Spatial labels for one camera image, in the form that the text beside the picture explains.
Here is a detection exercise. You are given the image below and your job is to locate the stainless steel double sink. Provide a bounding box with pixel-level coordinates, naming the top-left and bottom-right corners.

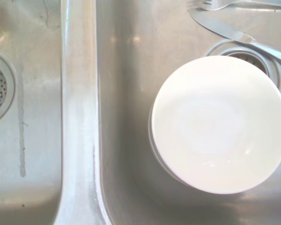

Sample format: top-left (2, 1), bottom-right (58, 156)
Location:
top-left (0, 0), bottom-right (281, 225)

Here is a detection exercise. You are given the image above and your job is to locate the white ceramic bowl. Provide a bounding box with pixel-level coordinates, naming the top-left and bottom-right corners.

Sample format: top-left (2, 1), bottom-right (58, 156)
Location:
top-left (148, 55), bottom-right (281, 195)

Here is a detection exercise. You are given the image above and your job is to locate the silver table knife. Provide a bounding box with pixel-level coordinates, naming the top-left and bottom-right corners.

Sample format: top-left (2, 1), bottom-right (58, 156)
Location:
top-left (189, 8), bottom-right (281, 68)

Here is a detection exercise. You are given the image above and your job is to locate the silver fork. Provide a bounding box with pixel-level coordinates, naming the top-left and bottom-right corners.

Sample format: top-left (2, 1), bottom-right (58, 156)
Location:
top-left (186, 0), bottom-right (281, 11)

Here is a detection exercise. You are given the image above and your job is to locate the open metal sink drain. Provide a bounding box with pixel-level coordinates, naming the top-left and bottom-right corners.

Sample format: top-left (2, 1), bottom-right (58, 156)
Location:
top-left (204, 38), bottom-right (281, 95)

